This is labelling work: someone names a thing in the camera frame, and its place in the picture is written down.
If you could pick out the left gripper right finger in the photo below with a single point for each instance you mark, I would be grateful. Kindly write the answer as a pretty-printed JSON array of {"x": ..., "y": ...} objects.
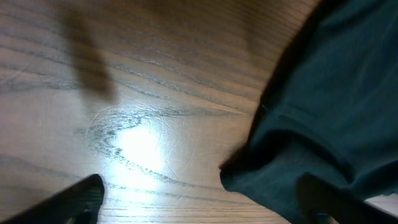
[{"x": 320, "y": 202}]

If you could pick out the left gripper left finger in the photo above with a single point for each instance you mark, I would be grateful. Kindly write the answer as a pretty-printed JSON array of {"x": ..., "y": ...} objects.
[{"x": 78, "y": 203}]

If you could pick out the black t-shirt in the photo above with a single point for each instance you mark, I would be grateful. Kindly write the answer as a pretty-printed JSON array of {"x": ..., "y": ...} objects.
[{"x": 329, "y": 110}]

